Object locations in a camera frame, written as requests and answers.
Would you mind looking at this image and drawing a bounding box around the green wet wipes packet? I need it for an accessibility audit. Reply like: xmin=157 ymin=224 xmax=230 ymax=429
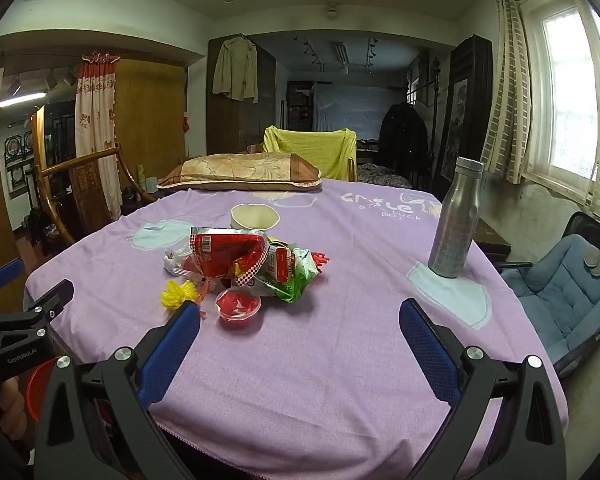
xmin=265 ymin=247 xmax=326 ymax=305

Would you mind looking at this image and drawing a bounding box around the red snack packet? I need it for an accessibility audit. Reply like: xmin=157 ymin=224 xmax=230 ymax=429
xmin=190 ymin=226 xmax=271 ymax=286

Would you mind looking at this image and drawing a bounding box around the yellow cloth covered chair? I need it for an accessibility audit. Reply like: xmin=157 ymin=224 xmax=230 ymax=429
xmin=262 ymin=126 xmax=358 ymax=182

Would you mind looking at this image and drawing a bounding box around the curved wooden armchair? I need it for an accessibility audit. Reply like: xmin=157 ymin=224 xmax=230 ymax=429
xmin=32 ymin=145 xmax=158 ymax=246

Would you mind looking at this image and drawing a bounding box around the brown floral pillow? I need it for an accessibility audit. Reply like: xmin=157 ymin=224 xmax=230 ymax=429
xmin=156 ymin=152 xmax=323 ymax=193

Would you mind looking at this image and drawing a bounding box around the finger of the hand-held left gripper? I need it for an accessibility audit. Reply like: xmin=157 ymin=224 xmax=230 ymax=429
xmin=0 ymin=257 xmax=27 ymax=302
xmin=22 ymin=279 xmax=76 ymax=322

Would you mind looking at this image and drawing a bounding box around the white paper cup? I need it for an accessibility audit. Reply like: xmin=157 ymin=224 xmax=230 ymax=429
xmin=230 ymin=203 xmax=281 ymax=233

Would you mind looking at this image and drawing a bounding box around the white framed window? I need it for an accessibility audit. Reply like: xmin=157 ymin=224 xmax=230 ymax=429
xmin=520 ymin=0 xmax=600 ymax=231

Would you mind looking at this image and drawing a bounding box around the striped curtain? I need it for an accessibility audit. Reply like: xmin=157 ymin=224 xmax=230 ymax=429
xmin=480 ymin=0 xmax=531 ymax=184

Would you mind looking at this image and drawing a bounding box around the dark wooden wardrobe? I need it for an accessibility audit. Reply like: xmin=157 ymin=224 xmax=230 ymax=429
xmin=207 ymin=35 xmax=278 ymax=156

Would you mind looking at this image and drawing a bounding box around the red jelly cup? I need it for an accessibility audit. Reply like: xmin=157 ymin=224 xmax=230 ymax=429
xmin=215 ymin=287 xmax=263 ymax=322

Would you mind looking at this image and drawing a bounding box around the dark wooden side table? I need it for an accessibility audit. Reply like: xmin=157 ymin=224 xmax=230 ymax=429
xmin=472 ymin=217 xmax=512 ymax=261

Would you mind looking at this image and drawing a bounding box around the white tissue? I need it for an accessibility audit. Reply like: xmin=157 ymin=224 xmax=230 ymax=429
xmin=163 ymin=247 xmax=193 ymax=275

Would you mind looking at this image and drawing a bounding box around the steel water bottle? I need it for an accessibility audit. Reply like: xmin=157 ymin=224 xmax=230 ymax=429
xmin=427 ymin=156 xmax=485 ymax=279

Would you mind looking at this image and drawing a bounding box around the red plastic basket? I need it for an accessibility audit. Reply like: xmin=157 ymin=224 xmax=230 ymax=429
xmin=25 ymin=360 xmax=59 ymax=426

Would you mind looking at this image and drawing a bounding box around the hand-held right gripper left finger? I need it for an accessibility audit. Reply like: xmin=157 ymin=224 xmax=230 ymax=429
xmin=32 ymin=301 xmax=203 ymax=480

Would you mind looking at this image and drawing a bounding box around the dark framed painting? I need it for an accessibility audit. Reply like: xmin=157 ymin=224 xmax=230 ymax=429
xmin=437 ymin=35 xmax=493 ymax=183

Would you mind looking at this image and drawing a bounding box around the beige hanging jacket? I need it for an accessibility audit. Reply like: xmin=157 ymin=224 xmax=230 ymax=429
xmin=212 ymin=35 xmax=259 ymax=103

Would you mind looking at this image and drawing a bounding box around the blue cushioned chair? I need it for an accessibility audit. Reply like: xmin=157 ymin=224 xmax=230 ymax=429
xmin=495 ymin=211 xmax=600 ymax=378

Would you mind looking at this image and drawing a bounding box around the purple printed bedsheet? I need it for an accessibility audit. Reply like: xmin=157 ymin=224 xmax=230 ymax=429
xmin=25 ymin=177 xmax=568 ymax=480

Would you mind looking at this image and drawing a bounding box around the fluorescent tube light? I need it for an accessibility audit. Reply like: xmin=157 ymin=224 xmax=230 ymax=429
xmin=0 ymin=91 xmax=48 ymax=108

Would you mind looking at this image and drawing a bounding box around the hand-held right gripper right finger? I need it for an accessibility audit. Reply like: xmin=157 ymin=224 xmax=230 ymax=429
xmin=398 ymin=297 xmax=568 ymax=480

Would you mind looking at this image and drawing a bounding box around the black hanging coat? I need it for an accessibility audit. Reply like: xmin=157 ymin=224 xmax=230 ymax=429
xmin=378 ymin=102 xmax=433 ymax=186

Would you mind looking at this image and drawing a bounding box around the floral curtain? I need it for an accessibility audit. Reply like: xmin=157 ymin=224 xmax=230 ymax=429
xmin=75 ymin=52 xmax=123 ymax=221

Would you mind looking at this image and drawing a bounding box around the person's left hand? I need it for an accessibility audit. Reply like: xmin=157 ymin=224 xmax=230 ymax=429
xmin=0 ymin=375 xmax=31 ymax=442

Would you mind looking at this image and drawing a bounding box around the yellow string bundle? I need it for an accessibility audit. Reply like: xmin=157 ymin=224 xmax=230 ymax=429
xmin=160 ymin=280 xmax=201 ymax=313

